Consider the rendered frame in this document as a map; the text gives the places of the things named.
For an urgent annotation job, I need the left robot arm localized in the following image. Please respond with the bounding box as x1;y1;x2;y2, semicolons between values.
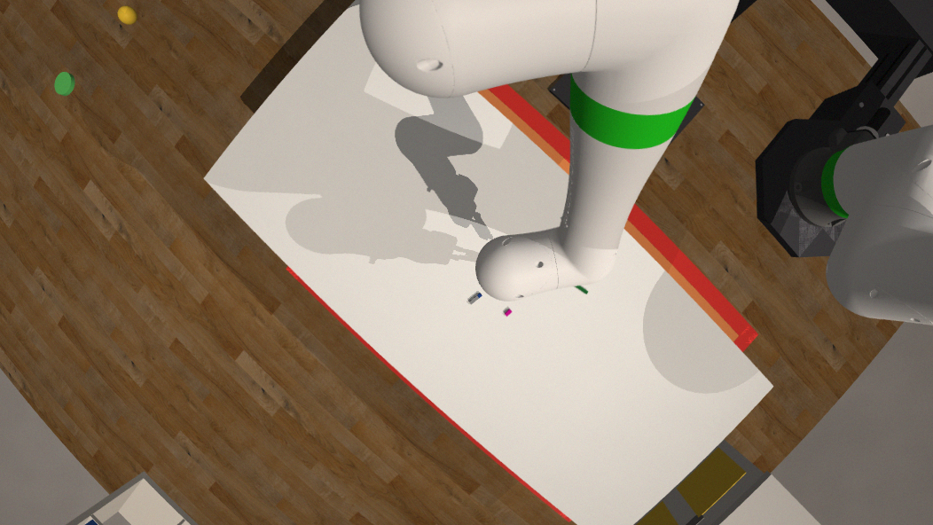
789;107;933;325

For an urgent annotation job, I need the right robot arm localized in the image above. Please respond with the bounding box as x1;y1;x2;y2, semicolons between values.
359;0;740;302

